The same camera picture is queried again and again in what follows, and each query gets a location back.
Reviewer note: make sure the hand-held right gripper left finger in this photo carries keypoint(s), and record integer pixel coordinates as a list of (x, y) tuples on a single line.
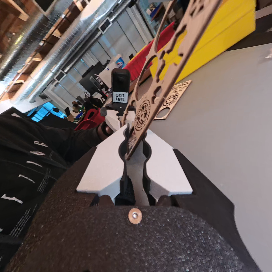
[(99, 170)]

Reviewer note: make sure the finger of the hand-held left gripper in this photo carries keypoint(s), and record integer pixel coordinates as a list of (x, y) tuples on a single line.
[(113, 120), (131, 115)]

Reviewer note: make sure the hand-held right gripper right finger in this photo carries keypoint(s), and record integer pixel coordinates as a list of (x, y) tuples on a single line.
[(167, 172)]

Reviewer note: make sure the wooden sheet with large gears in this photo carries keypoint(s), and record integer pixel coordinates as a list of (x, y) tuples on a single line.
[(178, 91)]

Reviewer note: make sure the wooden sheet with round holes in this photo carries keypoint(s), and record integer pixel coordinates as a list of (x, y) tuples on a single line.
[(187, 51)]

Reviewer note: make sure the person's left forearm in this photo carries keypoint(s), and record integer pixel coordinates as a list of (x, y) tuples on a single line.
[(80, 140)]

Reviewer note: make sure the grey desk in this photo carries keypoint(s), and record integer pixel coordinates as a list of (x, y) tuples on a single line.
[(223, 138)]

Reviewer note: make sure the person's left hand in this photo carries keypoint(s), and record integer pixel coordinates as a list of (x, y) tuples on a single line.
[(104, 136)]

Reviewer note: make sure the white box with blue label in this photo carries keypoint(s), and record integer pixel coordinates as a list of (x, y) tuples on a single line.
[(106, 74)]

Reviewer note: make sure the red plastic bin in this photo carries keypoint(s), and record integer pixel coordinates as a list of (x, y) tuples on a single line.
[(140, 61)]

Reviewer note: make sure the black monitor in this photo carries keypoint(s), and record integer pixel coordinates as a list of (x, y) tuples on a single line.
[(91, 74)]

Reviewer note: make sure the person's black printed shirt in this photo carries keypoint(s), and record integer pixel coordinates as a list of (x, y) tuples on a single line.
[(21, 170)]

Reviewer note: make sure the yellow plastic bin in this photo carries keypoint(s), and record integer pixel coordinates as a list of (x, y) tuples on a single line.
[(223, 38)]

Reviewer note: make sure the silver ventilation duct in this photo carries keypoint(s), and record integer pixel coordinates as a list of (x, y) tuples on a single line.
[(27, 38), (70, 55)]

